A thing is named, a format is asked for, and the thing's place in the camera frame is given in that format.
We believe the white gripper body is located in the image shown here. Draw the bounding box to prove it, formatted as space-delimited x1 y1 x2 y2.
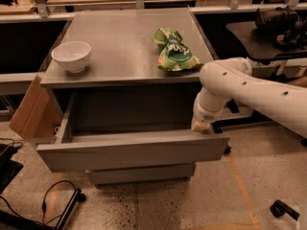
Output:
193 88 228 123

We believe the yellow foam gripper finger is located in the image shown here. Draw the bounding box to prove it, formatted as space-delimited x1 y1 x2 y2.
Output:
191 119 210 132

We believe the grey top drawer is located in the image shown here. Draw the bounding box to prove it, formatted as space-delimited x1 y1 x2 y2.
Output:
37 89 229 173

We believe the grey drawer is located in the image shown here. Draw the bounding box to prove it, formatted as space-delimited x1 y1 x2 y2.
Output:
37 89 229 173
86 163 196 185

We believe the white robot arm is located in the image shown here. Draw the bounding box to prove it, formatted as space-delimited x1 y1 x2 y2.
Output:
191 57 307 138

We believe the grey bottom drawer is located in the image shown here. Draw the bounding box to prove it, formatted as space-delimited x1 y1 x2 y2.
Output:
86 163 196 185

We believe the grey drawer cabinet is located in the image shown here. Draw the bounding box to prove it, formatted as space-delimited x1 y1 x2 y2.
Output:
39 7 223 189

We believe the green snack bag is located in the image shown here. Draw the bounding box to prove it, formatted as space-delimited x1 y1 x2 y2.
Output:
153 28 203 72

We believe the black bag on chair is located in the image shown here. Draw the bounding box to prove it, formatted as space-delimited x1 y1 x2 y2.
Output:
255 7 307 49

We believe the black chair caster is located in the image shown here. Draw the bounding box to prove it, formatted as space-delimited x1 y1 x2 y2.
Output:
270 199 299 220

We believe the white bowl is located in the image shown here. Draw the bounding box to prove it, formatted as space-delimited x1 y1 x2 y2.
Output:
51 41 91 73

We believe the cardboard box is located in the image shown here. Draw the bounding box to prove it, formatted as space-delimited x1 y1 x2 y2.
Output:
9 75 63 147

